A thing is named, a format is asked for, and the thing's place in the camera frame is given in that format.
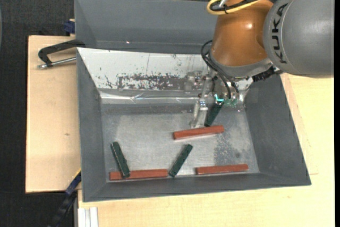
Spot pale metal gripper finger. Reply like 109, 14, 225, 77
189, 98, 209, 128

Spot dark green block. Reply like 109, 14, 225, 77
203, 102, 224, 127
110, 141, 131, 179
168, 144, 194, 179

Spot red-brown flat block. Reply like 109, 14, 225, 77
172, 125, 225, 141
109, 169, 169, 181
195, 164, 250, 176

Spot grey metal bin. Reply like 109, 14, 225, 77
73, 0, 312, 203

